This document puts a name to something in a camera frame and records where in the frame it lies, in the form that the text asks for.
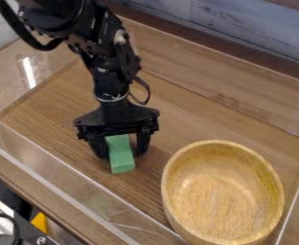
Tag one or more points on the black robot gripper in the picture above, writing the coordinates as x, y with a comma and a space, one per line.
117, 118

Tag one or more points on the green rectangular block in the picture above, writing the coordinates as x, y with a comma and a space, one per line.
120, 155

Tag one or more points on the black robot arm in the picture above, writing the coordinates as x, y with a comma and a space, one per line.
86, 26

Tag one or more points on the brown wooden bowl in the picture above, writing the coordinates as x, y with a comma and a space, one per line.
223, 195

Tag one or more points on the yellow black device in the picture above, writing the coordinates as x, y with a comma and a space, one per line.
33, 231

